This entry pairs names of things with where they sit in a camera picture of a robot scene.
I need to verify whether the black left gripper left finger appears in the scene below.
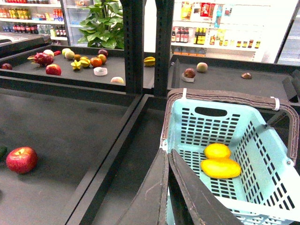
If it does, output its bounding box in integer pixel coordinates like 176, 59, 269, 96
117, 148, 169, 225

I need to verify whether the brown fruit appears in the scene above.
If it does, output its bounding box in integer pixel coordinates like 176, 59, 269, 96
241, 73, 252, 79

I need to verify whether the yellow star fruit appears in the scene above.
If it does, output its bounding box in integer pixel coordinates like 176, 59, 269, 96
143, 56, 155, 67
71, 60, 81, 70

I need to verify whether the pink dragon fruit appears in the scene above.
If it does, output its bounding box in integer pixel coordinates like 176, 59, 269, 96
27, 52, 54, 67

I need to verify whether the yellow lemon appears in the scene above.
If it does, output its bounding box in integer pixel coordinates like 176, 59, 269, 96
203, 143, 231, 159

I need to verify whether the brown basket handle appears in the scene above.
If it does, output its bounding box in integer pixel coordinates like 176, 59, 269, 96
160, 88, 300, 163

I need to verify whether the red apple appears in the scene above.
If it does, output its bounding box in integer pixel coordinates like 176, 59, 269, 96
46, 64, 61, 76
6, 146, 38, 174

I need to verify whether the orange persimmon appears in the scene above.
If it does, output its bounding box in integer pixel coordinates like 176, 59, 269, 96
90, 57, 102, 68

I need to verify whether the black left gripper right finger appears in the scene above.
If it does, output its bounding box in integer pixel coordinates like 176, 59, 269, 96
168, 150, 242, 225

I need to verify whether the yellow mango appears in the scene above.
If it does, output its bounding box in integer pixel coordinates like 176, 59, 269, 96
200, 158, 241, 179

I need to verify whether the white supermarket shelf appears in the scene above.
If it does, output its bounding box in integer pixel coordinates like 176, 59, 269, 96
171, 0, 300, 63

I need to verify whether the black shelf post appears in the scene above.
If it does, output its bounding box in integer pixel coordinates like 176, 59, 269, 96
121, 0, 145, 94
153, 0, 174, 97

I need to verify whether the red pomegranate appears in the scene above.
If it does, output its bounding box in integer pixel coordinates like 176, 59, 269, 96
184, 68, 195, 78

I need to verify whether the green potted plant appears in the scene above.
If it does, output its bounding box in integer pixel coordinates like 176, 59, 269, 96
78, 0, 124, 50

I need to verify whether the white foam fruit net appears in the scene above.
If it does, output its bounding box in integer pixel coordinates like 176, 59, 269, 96
93, 67, 108, 76

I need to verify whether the light green plastic basket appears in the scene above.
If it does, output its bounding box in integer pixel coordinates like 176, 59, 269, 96
161, 98, 300, 225

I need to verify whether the pale peach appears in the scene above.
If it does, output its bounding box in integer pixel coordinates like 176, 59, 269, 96
110, 76, 124, 84
196, 62, 208, 73

